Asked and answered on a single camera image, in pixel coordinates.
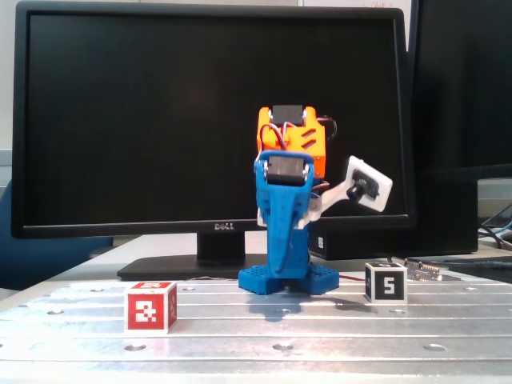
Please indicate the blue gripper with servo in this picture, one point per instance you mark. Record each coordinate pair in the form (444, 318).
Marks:
(286, 191)

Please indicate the black cube with number five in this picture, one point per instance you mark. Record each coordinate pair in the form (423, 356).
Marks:
(386, 286)

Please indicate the blue and orange robot arm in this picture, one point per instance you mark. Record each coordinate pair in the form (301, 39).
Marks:
(308, 148)

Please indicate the red cube with white pattern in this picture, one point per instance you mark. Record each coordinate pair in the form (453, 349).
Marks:
(144, 310)

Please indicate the small bare circuit board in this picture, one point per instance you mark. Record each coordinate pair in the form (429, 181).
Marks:
(420, 272)

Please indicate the black Dell monitor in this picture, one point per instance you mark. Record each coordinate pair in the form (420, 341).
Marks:
(120, 120)

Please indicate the black monitor without logo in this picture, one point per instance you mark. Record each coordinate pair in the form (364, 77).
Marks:
(460, 80)

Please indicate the aluminium slotted base plate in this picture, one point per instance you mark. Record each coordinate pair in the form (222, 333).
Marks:
(256, 360)

